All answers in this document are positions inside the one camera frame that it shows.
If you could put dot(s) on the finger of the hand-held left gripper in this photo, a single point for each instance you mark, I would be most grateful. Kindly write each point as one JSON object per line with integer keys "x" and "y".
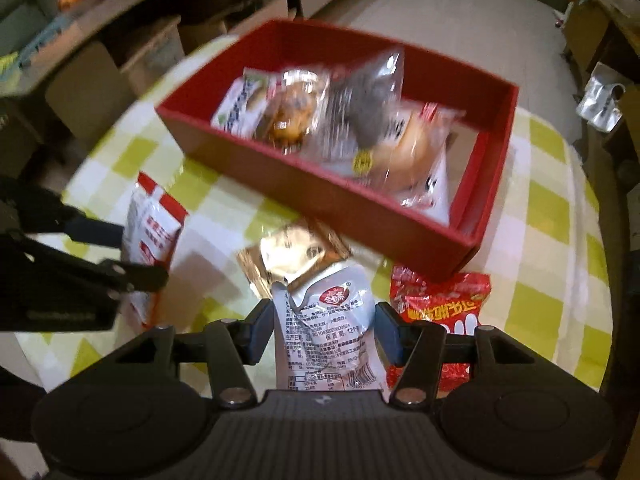
{"x": 140, "y": 277}
{"x": 95, "y": 230}

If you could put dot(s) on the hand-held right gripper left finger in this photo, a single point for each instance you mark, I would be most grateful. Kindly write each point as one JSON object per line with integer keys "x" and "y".
{"x": 260, "y": 331}

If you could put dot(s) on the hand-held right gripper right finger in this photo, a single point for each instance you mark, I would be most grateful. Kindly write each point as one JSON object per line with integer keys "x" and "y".
{"x": 387, "y": 336}

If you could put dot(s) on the red and white snack packet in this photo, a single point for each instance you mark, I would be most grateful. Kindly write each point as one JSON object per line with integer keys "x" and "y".
{"x": 152, "y": 225}

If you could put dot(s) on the white printed snack packet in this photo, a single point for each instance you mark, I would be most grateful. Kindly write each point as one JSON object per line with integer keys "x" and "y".
{"x": 325, "y": 320}

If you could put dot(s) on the red cardboard box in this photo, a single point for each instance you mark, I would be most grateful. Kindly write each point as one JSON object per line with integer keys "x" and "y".
{"x": 325, "y": 195}

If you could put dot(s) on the white and green snack packet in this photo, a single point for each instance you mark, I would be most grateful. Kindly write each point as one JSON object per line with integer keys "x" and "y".
{"x": 240, "y": 105}

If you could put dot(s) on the steamed bun packet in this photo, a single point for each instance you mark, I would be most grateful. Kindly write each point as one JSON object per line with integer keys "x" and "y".
{"x": 415, "y": 145}

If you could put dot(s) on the waffle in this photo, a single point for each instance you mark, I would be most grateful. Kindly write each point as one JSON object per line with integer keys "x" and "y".
{"x": 292, "y": 110}

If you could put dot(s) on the grey bun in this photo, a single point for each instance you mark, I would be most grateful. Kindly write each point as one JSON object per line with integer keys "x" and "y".
{"x": 370, "y": 100}

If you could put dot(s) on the red snack bag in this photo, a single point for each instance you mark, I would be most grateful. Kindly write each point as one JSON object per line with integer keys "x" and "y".
{"x": 440, "y": 300}

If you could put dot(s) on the gold brown snack packet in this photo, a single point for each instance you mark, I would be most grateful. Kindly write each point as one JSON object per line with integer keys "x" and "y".
{"x": 295, "y": 255}

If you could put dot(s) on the beige chair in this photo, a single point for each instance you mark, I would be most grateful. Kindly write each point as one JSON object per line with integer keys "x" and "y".
{"x": 87, "y": 92}

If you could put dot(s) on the translucent storage bin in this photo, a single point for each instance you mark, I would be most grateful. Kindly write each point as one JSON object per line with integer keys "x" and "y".
{"x": 150, "y": 47}

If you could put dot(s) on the grey top sideboard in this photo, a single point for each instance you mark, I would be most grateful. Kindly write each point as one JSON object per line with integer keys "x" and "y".
{"x": 95, "y": 15}

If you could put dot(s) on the brown cardboard box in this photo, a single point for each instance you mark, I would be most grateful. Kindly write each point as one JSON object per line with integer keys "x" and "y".
{"x": 250, "y": 15}

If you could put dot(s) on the silver foil bag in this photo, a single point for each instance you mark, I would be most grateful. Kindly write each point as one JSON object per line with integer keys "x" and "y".
{"x": 600, "y": 105}

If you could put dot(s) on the wooden shelf unit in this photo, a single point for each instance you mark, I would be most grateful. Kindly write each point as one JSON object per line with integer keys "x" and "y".
{"x": 585, "y": 25}

